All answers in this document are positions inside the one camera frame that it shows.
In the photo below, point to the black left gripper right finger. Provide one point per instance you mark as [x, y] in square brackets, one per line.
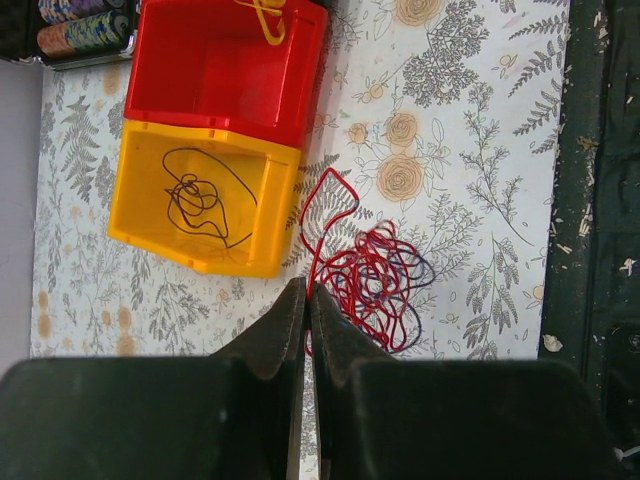
[384, 418]

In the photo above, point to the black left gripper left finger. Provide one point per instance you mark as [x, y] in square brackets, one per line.
[234, 414]

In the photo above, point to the yellow plastic bin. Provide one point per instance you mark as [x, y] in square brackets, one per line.
[211, 200]

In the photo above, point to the floral patterned table mat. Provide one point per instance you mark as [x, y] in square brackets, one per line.
[442, 115]

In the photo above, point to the red plastic bin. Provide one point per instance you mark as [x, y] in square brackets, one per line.
[247, 67]

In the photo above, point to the black poker chip case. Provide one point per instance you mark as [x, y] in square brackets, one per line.
[64, 35]

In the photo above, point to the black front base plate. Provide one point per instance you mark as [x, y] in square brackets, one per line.
[590, 316]

